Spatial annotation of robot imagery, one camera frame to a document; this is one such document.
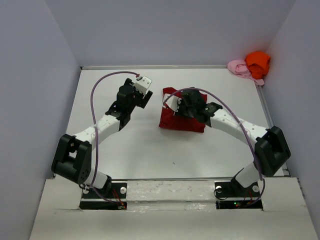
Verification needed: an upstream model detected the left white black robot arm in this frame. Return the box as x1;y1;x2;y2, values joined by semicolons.
51;76;153;198

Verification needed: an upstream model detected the dark red t shirt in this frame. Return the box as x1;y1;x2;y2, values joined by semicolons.
158;87;206;133

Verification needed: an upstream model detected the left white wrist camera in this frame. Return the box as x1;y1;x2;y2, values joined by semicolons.
133;76;152;95

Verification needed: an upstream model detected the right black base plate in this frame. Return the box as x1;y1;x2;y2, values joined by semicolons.
213;181;263;210

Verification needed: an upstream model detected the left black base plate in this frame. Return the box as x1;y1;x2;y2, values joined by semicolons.
79;181;128;211

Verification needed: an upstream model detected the orange t shirt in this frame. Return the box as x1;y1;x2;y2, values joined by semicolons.
245;51;271;80

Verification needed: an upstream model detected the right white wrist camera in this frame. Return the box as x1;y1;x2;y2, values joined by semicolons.
163;96;182;112

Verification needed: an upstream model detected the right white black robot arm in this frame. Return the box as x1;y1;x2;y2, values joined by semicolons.
163;88;291;198

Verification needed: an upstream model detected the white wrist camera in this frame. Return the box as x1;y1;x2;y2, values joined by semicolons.
133;76;152;95
163;96;182;112

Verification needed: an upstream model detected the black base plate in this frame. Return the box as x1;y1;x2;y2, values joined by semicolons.
213;181;263;210
79;181;128;211

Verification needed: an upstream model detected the pink t shirt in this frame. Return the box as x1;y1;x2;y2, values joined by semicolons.
227;59;265;86

